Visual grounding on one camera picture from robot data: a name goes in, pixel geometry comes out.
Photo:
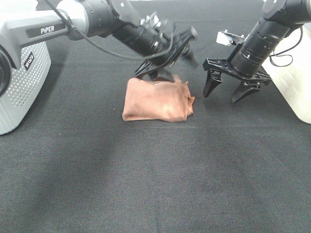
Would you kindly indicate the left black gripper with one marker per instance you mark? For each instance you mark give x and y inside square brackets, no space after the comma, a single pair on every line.
[155,67]

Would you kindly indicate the grey perforated laundry basket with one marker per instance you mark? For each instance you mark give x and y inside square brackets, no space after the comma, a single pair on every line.
[24,86]

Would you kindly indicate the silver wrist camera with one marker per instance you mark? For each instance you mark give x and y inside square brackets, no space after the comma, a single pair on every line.
[153,20]
[228,39]

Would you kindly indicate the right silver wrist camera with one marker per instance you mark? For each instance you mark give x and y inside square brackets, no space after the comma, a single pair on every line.
[228,39]

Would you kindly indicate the brown microfiber towel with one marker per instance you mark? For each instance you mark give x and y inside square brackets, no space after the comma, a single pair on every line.
[159,100]

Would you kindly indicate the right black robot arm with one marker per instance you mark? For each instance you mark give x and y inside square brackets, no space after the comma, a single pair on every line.
[279,18]

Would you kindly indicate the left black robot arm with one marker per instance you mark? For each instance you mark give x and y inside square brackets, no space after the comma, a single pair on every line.
[152,39]

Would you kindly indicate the black table cloth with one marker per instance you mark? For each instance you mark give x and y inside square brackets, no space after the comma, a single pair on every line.
[74,166]

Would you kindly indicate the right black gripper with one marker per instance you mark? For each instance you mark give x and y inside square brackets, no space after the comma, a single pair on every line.
[249,85]

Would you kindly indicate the white plastic storage bin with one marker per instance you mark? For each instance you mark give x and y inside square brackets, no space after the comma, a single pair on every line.
[293,76]

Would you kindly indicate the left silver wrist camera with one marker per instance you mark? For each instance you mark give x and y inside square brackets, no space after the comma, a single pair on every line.
[153,20]

